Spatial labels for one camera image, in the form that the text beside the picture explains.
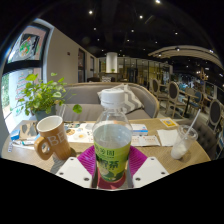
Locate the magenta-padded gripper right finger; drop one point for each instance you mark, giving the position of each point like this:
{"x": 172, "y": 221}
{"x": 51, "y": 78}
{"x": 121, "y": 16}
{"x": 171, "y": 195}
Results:
{"x": 148, "y": 171}

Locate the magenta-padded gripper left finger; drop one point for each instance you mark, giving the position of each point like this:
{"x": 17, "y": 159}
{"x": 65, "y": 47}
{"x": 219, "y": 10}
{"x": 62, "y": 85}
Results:
{"x": 75, "y": 171}

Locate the green tea plastic bottle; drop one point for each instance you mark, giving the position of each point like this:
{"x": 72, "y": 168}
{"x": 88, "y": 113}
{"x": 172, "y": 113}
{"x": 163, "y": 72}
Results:
{"x": 111, "y": 140}

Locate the white printed paper card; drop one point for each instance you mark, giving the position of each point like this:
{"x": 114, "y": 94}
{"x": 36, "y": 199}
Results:
{"x": 146, "y": 140}

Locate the brown ceramic mug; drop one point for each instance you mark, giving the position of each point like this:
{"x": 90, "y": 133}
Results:
{"x": 56, "y": 140}

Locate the white paper napkin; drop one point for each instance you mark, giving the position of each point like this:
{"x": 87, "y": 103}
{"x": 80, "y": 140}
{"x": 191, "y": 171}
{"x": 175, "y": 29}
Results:
{"x": 166, "y": 137}

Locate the clear plastic cup with straw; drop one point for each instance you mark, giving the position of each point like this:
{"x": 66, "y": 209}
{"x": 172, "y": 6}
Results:
{"x": 181, "y": 148}

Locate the small blue white pack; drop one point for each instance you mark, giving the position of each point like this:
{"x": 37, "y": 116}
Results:
{"x": 140, "y": 129}

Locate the yellow table card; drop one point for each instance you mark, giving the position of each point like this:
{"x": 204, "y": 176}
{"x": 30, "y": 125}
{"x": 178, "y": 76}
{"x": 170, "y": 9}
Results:
{"x": 169, "y": 122}

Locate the white paper leaflet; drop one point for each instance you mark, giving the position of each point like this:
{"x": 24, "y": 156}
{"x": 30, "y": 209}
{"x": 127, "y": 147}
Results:
{"x": 23, "y": 142}

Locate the brown menu holder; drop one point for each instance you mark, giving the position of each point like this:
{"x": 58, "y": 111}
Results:
{"x": 28, "y": 130}

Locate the dark tufted armchair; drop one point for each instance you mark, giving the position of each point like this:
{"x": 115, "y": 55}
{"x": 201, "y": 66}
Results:
{"x": 206, "y": 140}

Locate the small blue box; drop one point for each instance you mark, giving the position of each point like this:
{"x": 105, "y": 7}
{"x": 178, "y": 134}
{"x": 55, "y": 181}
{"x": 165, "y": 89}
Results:
{"x": 15, "y": 135}

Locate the grey white chevron pillow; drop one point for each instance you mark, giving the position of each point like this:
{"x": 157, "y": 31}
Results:
{"x": 133, "y": 101}

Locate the grey curved sofa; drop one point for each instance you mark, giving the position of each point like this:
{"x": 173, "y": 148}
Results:
{"x": 83, "y": 95}

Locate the group of dining chairs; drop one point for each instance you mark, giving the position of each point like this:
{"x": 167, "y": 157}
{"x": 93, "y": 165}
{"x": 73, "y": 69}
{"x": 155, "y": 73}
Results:
{"x": 173, "y": 93}

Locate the green potted plant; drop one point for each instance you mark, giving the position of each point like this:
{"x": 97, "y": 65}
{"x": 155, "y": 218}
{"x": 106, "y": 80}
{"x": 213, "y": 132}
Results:
{"x": 40, "y": 96}

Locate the group of ceiling lights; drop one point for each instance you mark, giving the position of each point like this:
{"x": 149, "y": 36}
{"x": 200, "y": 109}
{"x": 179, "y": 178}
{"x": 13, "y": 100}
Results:
{"x": 90, "y": 12}

